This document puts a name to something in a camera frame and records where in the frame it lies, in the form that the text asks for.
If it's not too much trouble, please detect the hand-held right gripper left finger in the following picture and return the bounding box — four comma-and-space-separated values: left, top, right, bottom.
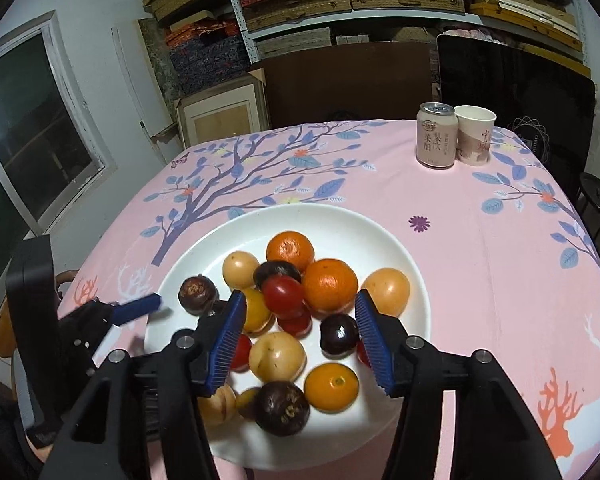
40, 289, 248, 480

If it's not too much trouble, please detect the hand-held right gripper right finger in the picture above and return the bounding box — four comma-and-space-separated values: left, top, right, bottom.
354, 290, 563, 480

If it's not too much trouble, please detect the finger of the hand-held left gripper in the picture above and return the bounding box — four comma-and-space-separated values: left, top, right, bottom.
82, 294, 162, 328

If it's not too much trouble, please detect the dark purple plum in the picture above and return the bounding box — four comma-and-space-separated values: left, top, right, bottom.
319, 313, 360, 359
253, 260, 302, 286

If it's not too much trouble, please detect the purple-striped pepino melon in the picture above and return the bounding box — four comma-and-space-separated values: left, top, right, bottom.
196, 384, 238, 427

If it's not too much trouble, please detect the yellow-orange citrus fruit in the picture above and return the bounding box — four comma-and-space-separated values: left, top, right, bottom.
304, 363, 359, 414

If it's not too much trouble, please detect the small yellow round fruit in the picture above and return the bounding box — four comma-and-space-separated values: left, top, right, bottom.
236, 386, 261, 421

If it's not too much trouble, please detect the orange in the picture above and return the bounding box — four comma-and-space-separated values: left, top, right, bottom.
266, 230, 315, 273
300, 258, 359, 315

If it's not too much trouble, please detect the white oval plate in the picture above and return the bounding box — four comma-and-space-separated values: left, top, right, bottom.
144, 203, 432, 471

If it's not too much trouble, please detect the person's left forearm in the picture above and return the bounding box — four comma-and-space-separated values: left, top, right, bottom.
0, 390, 48, 480

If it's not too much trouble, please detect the pink deer printed tablecloth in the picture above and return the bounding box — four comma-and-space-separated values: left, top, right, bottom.
55, 119, 600, 480

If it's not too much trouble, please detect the white framed sliding window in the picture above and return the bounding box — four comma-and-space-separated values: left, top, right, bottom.
0, 10, 120, 318

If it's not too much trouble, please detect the cardboard box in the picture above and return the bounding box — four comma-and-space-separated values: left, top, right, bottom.
174, 67, 271, 151

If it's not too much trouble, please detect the beige drink can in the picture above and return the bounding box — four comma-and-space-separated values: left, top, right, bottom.
416, 102, 457, 169

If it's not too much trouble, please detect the printed paper cup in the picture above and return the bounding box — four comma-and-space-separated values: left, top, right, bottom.
453, 105, 497, 167

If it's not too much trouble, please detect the grey-green stone slab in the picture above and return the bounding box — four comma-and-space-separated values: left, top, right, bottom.
137, 17, 185, 103

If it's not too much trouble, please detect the stack of blue patterned boxes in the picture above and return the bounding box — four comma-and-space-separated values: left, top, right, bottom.
169, 35, 253, 96

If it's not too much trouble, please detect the dark wooden chair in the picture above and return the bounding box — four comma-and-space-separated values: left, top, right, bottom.
250, 40, 438, 128

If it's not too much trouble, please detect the stack of orange patterned boxes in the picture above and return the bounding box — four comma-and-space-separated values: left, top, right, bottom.
164, 22, 241, 51

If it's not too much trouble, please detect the black glossy panel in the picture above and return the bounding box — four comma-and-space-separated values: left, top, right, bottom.
436, 34, 597, 201

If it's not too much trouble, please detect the grey metal shelf rack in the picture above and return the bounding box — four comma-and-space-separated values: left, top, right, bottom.
217, 0, 598, 78

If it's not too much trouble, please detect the pink folded cloth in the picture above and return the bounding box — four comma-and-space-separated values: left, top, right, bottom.
445, 27, 498, 43

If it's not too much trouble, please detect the stack of woven straw boxes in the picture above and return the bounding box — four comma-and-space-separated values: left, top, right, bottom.
142, 0, 481, 61

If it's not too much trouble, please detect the stack of yellow flat boxes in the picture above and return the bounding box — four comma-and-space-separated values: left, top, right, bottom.
470, 0, 593, 66

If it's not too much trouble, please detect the white leaning wall strip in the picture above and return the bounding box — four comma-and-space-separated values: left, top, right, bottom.
110, 26, 177, 152

